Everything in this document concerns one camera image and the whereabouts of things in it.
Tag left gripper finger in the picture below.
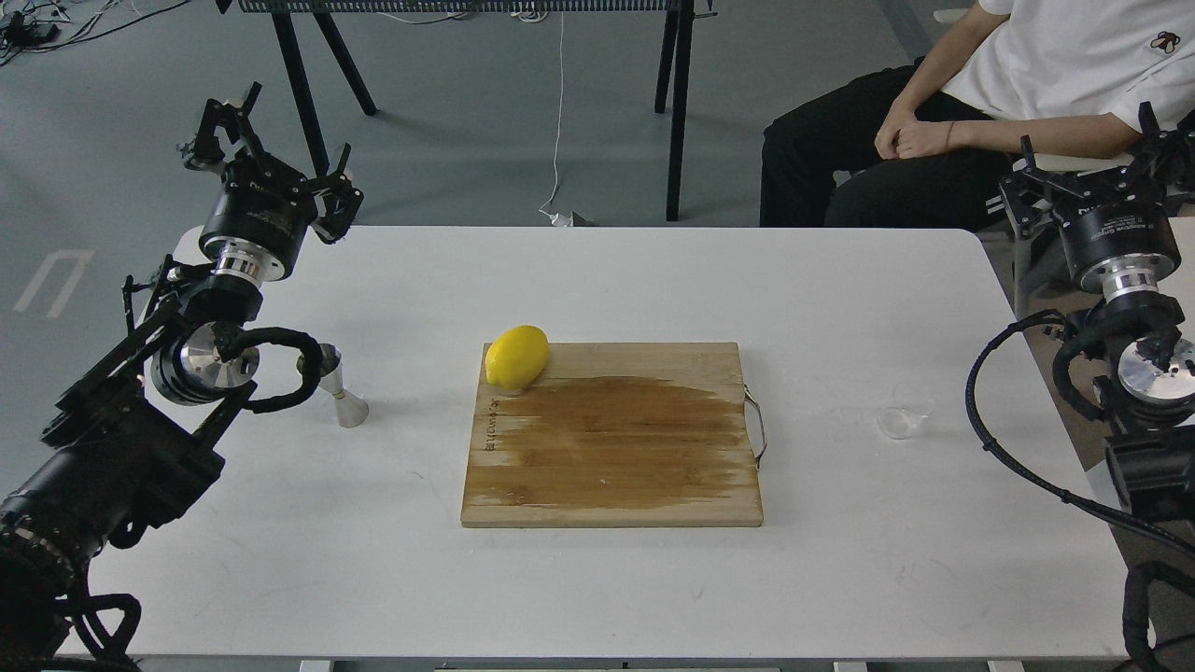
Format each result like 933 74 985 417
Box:
304 143 364 245
176 83 272 181

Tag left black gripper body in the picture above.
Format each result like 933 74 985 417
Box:
200 161 315 281

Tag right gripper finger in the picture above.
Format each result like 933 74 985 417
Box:
1126 103 1194 201
999 136 1130 238

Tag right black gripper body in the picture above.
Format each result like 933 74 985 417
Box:
1053 187 1182 292

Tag steel jigger measuring cup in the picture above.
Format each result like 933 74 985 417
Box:
317 342 370 428

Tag small clear glass cup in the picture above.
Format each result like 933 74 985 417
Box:
876 380 937 440

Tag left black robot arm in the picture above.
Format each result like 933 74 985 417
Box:
1 83 370 671

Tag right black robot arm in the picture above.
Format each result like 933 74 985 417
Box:
964 103 1194 554

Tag seated person white shirt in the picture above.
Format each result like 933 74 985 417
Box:
759 1 1194 232

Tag yellow lemon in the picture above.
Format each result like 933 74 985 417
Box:
484 325 550 391

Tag wooden cutting board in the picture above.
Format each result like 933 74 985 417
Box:
459 342 764 529

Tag black metal frame table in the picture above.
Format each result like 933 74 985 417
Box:
215 0 718 222

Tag white hanging cable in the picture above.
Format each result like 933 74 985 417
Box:
538 11 595 228

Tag black cables on floor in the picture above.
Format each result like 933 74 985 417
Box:
0 0 192 66

